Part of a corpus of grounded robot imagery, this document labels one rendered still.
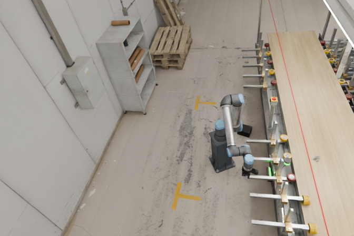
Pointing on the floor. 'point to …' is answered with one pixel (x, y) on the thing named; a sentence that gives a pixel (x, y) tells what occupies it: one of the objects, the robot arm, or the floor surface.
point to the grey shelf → (126, 82)
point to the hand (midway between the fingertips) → (247, 177)
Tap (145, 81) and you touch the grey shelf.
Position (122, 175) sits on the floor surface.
